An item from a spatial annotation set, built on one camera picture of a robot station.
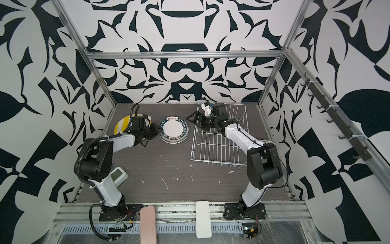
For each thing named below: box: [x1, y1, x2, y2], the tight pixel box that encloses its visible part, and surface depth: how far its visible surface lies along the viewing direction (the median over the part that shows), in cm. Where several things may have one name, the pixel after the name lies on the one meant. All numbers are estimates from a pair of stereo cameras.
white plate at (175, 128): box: [158, 115, 190, 142], surface depth 103 cm
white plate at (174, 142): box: [159, 134, 190, 145], surface depth 98 cm
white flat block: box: [195, 200, 212, 239], surface depth 70 cm
